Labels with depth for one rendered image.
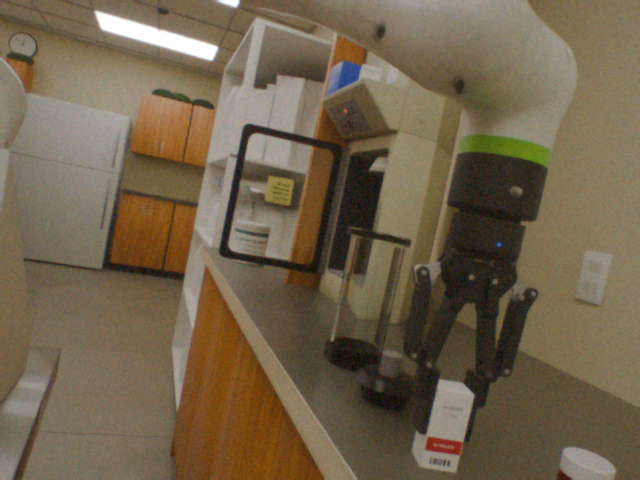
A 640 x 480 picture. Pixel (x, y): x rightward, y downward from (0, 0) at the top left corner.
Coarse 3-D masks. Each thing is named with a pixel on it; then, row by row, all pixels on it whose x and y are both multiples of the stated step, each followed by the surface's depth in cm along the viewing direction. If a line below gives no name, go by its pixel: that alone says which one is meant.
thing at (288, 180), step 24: (264, 144) 141; (288, 144) 142; (264, 168) 141; (288, 168) 143; (312, 168) 144; (240, 192) 141; (264, 192) 142; (288, 192) 143; (312, 192) 145; (240, 216) 141; (264, 216) 143; (288, 216) 144; (312, 216) 145; (240, 240) 142; (264, 240) 143; (288, 240) 145; (312, 240) 146
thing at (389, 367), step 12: (384, 360) 67; (396, 360) 66; (360, 372) 67; (372, 372) 67; (384, 372) 66; (396, 372) 67; (360, 384) 66; (372, 384) 64; (384, 384) 64; (396, 384) 64; (408, 384) 65; (372, 396) 65; (384, 396) 64; (396, 396) 64; (408, 396) 64
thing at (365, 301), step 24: (360, 240) 78; (360, 264) 78; (384, 264) 77; (360, 288) 77; (384, 288) 77; (336, 312) 81; (360, 312) 77; (384, 312) 78; (336, 336) 79; (360, 336) 77; (384, 336) 80
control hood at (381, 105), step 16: (368, 80) 113; (336, 96) 130; (352, 96) 122; (368, 96) 115; (384, 96) 114; (400, 96) 116; (368, 112) 120; (384, 112) 115; (400, 112) 116; (384, 128) 118
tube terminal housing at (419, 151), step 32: (384, 64) 131; (416, 96) 117; (416, 128) 118; (448, 128) 128; (416, 160) 119; (448, 160) 136; (384, 192) 118; (416, 192) 120; (384, 224) 118; (416, 224) 121; (416, 256) 126; (320, 288) 148
